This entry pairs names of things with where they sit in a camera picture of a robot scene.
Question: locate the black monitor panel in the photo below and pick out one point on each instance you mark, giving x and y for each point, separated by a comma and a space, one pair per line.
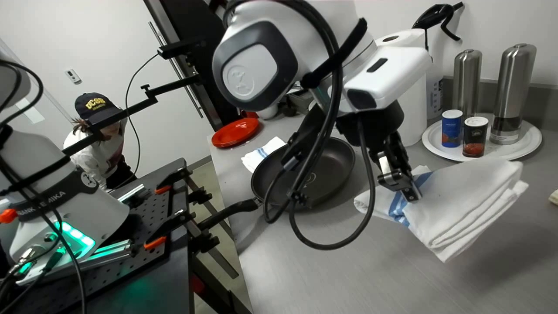
197, 27

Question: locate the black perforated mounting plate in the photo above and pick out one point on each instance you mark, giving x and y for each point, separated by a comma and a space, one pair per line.
148, 278

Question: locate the person with black cap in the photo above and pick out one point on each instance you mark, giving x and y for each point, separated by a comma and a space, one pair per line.
101, 160

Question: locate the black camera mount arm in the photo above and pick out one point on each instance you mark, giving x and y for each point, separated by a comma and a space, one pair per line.
100, 113

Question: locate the red spice jar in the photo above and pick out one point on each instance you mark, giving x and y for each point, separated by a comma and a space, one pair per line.
474, 137

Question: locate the round white tray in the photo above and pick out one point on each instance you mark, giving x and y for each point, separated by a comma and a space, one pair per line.
527, 144

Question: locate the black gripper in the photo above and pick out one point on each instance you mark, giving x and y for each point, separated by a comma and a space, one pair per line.
377, 132

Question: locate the black frying pan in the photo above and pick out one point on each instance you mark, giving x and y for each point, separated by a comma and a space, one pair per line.
270, 184

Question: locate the white paper towel roll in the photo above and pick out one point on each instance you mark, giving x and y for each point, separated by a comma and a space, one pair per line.
413, 102

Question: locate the blue spice jar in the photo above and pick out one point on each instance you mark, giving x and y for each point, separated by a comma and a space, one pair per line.
450, 128

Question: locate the white towel blue stripes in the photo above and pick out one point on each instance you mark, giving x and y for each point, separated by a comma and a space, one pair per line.
457, 205

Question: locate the small white blue-striped cloth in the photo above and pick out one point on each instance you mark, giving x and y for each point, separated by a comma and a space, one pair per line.
251, 160

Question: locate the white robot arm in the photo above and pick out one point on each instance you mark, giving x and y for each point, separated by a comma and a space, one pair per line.
269, 46

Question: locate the steel grinder left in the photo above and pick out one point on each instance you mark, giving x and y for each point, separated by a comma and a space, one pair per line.
466, 81

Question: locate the tall steel grinder right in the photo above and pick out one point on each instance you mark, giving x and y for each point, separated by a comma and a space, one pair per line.
516, 65

